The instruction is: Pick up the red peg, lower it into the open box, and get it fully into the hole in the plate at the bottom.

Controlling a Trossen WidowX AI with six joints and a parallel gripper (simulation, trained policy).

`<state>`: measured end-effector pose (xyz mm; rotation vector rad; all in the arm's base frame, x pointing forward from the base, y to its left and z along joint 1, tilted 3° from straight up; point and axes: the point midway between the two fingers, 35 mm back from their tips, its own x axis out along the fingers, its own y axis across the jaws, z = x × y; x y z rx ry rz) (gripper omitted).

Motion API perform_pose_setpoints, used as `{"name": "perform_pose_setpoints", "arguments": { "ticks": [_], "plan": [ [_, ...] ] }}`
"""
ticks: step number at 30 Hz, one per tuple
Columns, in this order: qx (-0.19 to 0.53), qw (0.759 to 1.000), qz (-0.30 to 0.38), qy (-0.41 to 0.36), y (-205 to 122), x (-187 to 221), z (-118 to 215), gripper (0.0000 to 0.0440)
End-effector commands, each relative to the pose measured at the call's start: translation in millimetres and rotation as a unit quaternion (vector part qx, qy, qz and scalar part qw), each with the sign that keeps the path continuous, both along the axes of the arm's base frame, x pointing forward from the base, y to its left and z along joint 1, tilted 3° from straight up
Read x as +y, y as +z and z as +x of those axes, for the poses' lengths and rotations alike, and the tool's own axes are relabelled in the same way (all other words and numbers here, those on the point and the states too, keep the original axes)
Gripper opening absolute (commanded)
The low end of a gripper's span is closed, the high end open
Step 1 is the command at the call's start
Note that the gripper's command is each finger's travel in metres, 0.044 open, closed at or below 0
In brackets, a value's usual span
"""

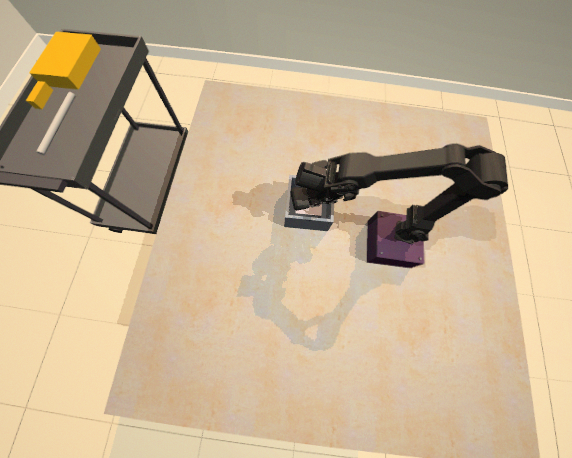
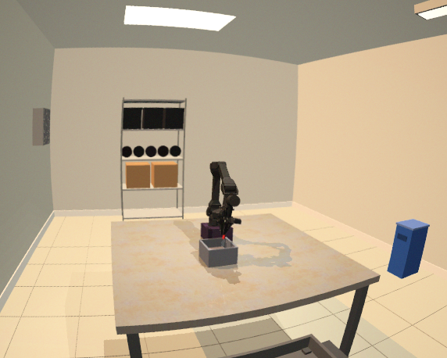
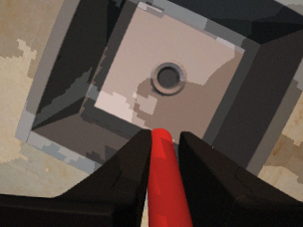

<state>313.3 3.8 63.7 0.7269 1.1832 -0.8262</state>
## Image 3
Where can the red peg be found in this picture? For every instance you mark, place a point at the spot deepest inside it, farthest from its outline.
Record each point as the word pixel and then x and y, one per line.
pixel 167 202

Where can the dark grey open box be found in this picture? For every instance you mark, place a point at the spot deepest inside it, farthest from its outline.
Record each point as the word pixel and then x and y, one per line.
pixel 60 116

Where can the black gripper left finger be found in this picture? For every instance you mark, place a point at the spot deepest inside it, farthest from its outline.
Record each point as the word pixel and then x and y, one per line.
pixel 112 196

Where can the beige square plate with hole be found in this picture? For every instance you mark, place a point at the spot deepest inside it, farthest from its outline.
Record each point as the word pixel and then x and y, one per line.
pixel 155 41

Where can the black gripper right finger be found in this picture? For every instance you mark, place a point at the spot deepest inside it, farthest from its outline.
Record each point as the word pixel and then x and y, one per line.
pixel 220 193

